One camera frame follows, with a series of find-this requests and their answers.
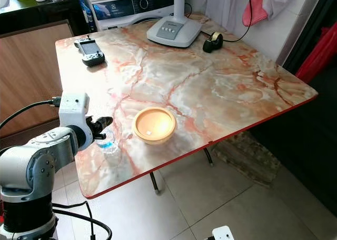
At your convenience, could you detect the black robot torso cable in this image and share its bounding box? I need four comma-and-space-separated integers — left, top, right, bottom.
53, 200, 113, 240

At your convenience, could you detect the red plastic bag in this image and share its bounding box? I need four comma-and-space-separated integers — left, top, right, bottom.
295, 22, 337, 84

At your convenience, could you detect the red hanging cloth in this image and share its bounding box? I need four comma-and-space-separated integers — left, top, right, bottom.
242, 0, 270, 27

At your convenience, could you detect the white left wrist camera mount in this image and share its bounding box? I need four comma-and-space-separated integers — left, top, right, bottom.
58, 92, 92, 137

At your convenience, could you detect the orange plastic bowl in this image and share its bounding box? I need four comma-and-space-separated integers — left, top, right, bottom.
132, 107, 177, 145

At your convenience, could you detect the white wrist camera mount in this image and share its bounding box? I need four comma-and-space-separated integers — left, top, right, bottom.
212, 226, 235, 240
58, 92, 92, 137

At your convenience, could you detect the wooden cabinet with black top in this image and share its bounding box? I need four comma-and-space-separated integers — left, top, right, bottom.
0, 0, 86, 138

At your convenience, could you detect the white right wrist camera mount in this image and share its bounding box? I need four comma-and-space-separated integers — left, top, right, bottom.
212, 226, 235, 240

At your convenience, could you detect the black fan power cable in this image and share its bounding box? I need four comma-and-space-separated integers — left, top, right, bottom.
184, 0, 253, 43

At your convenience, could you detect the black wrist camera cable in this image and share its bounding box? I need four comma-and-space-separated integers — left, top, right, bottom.
0, 97, 62, 131

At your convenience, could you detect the white washing machine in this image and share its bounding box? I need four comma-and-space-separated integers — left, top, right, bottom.
82, 0, 190, 32

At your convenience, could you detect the grey egg carton tray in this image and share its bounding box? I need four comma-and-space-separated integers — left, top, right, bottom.
211, 132, 283, 187

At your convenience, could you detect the clear white-capped water bottle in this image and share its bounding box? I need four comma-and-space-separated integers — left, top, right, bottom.
98, 128, 121, 155

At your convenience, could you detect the marble-print folding table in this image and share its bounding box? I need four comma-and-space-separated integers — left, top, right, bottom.
55, 13, 318, 199

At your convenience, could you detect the black handheld controller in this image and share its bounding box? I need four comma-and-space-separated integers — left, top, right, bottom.
74, 36, 106, 67

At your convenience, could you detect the black tape dispenser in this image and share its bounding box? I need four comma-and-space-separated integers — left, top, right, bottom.
203, 32, 224, 53

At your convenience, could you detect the grey standing fan base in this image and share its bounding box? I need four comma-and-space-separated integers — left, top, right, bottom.
146, 0, 202, 48

